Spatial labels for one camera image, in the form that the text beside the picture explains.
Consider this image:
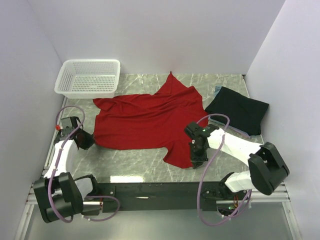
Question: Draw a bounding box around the red t-shirt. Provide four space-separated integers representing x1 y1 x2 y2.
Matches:
93 73 207 169

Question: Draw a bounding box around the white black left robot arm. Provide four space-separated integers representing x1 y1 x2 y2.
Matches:
33 116 98 223

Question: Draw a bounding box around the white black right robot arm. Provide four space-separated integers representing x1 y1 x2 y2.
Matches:
184 122 290 200

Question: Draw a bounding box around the folded black t-shirt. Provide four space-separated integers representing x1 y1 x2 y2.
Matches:
205 86 269 136

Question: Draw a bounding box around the white perforated plastic basket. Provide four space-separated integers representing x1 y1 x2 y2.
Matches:
54 59 121 99

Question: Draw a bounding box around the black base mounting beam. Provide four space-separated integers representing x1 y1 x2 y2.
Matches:
82 181 247 216

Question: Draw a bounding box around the aluminium frame rail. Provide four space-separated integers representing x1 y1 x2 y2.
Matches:
24 181 291 206

